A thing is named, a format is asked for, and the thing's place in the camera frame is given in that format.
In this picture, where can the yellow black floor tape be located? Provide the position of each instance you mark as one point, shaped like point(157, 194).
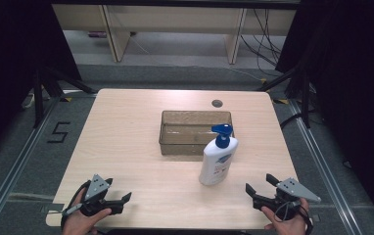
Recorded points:
point(281, 101)

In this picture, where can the aluminium floor rail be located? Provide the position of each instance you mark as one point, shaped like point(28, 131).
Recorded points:
point(325, 169)
point(15, 169)

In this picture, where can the black curtain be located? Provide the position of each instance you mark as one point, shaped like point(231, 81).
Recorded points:
point(354, 81)
point(15, 65)

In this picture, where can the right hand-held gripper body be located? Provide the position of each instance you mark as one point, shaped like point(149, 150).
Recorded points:
point(294, 191)

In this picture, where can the black tripod stand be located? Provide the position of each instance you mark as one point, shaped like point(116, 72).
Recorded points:
point(305, 98)
point(38, 98)

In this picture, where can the clear brown plastic container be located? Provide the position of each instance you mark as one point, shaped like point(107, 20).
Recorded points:
point(188, 137)

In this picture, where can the grey round table grommet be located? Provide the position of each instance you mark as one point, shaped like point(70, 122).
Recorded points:
point(217, 103)

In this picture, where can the person's right hand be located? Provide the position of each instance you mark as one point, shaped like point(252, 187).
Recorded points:
point(286, 225)

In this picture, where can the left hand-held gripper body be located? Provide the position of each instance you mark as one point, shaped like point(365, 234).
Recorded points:
point(96, 187)

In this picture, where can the person's left hand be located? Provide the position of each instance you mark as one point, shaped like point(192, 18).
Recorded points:
point(82, 222)

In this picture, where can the small purple object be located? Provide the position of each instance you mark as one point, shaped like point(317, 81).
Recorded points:
point(97, 34)

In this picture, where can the white blue pump bottle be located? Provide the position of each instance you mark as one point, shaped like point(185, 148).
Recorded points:
point(216, 160)

